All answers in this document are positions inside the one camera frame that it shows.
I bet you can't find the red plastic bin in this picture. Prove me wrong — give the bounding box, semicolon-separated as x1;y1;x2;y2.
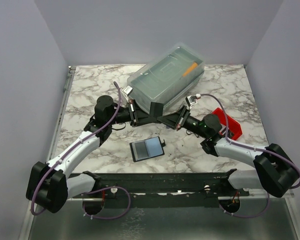
212;107;243;140

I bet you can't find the purple cable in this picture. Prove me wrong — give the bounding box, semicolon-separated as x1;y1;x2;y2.
31;81;123;216
197;93;300;190

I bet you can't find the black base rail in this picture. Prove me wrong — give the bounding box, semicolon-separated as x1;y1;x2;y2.
72;172;251;208

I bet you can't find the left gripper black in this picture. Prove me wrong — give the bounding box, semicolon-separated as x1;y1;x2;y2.
108;99;157;128

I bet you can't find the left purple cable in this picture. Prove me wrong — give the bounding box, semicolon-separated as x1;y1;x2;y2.
31;81;123;216

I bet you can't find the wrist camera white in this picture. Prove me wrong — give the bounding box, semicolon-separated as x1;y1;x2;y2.
121;85;133;103
185;94;201;109

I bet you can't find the orange tool inside box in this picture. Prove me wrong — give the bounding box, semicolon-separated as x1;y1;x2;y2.
182;62;198;77

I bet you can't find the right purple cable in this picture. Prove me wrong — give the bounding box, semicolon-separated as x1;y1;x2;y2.
197;93;300;190

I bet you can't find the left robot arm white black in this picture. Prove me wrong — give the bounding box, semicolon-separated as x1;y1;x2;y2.
26;95;163;216

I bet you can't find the black card holder wallet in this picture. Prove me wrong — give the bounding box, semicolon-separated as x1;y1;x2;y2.
129;136;166;163

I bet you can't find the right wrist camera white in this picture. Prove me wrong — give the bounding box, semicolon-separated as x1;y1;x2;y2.
185;94;201;109

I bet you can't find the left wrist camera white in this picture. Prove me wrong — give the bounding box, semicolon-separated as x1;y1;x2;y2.
121;85;133;103

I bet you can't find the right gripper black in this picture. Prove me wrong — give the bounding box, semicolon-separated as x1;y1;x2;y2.
157;105;209;139

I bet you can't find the clear plastic storage box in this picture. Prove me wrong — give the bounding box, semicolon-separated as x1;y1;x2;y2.
127;43;205;113

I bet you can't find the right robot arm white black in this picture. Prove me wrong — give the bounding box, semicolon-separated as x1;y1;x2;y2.
157;107;300;198

